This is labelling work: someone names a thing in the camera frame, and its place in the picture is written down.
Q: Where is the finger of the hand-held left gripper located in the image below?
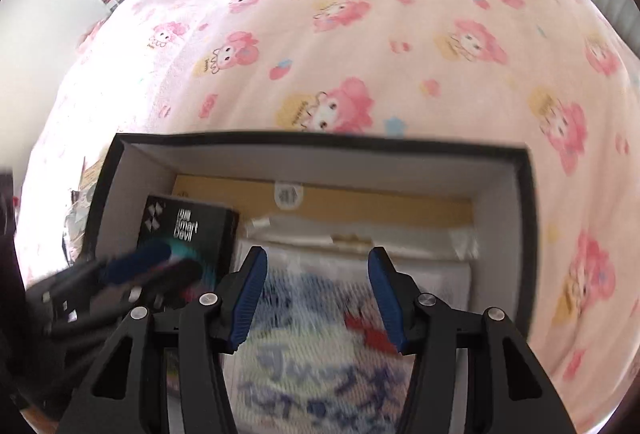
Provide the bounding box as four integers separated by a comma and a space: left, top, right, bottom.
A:
130, 259, 203, 300
97, 238, 176, 287

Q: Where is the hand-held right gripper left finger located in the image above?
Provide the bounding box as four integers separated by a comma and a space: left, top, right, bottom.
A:
57, 245, 268, 434

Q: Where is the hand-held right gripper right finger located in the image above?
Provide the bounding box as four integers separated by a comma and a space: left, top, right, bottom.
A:
367, 247, 576, 434

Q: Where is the black rainbow-print carton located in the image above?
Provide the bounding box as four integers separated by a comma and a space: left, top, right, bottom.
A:
135, 194, 241, 310

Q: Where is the black cardboard box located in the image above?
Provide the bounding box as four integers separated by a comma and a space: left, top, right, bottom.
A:
80, 130, 540, 365

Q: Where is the white blue-print packet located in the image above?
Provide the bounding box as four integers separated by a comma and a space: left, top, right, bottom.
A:
220, 234, 473, 434

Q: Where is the pink printed bed sheet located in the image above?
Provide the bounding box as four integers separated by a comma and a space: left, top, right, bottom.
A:
15, 0, 640, 434

